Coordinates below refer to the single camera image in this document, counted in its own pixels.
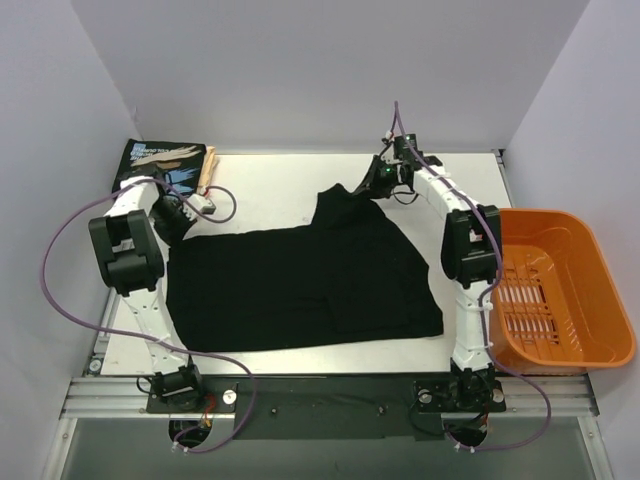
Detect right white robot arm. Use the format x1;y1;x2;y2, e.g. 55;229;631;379
355;132;502;411

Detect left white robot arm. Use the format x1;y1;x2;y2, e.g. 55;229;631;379
88;166;206;412

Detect orange plastic basket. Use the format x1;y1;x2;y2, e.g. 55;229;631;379
489;208;636;375

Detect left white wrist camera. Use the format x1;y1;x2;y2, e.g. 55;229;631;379
182;194;216;221

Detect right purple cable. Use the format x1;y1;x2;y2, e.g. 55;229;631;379
381;99;553;455

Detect purple cable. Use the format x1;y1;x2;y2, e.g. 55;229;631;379
381;99;553;455
39;176;259;455

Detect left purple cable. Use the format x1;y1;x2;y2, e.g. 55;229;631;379
39;176;259;455

